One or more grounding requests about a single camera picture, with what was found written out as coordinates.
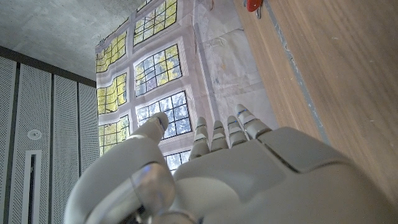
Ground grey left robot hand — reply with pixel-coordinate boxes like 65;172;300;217
63;104;398;224

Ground grey tape outline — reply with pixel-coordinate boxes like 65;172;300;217
264;0;330;146

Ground printed window backdrop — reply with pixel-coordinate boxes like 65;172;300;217
95;0;279;175

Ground red pocket knife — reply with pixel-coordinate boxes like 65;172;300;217
243;0;264;19

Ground white framed ceiling slot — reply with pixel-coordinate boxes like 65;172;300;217
21;150;43;224

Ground round white ceiling sensor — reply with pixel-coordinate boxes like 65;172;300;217
27;129;43;141

